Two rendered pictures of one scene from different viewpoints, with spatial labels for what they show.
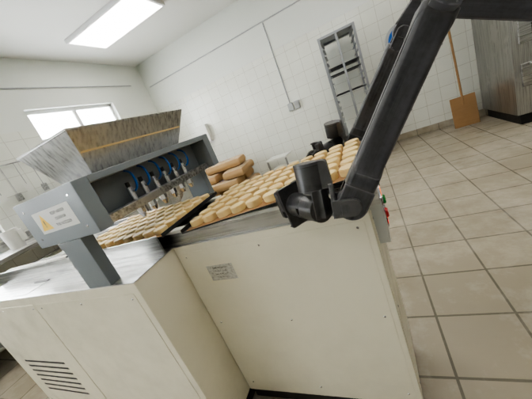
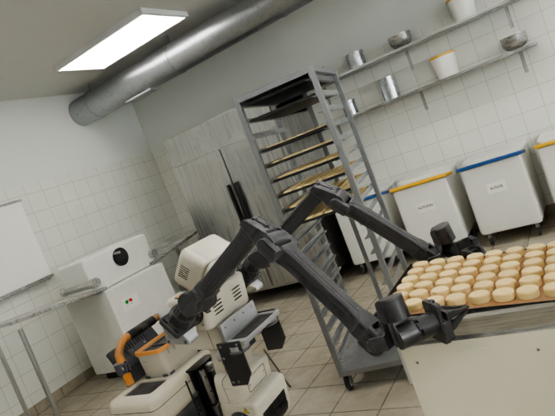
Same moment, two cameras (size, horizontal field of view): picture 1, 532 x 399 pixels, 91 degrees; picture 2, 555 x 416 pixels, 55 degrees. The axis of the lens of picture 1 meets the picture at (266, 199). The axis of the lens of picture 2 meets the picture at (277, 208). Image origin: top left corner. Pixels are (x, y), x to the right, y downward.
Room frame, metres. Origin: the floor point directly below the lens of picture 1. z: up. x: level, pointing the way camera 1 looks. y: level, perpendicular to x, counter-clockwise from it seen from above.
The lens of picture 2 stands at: (2.32, -0.39, 1.44)
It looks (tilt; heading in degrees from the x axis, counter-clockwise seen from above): 5 degrees down; 186
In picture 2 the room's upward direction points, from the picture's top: 21 degrees counter-clockwise
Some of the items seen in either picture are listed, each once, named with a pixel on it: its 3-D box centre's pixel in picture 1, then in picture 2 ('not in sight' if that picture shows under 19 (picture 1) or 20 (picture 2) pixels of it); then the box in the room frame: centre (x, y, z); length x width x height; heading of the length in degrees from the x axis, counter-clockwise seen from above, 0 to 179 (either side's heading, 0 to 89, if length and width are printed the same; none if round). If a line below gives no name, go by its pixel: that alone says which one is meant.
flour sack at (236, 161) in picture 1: (226, 165); not in sight; (4.86, 0.44, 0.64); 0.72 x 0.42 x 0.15; 71
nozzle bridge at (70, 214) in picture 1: (150, 199); not in sight; (1.14, 0.46, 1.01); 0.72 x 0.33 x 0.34; 154
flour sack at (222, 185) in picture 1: (224, 184); not in sight; (4.67, 0.59, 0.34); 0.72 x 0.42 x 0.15; 69
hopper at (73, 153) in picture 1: (122, 146); not in sight; (1.14, 0.46, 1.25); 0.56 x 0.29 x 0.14; 154
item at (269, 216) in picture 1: (123, 247); not in sight; (1.05, 0.62, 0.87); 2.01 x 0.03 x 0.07; 64
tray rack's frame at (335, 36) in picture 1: (352, 98); not in sight; (4.00, -1.77, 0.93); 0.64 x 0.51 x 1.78; 158
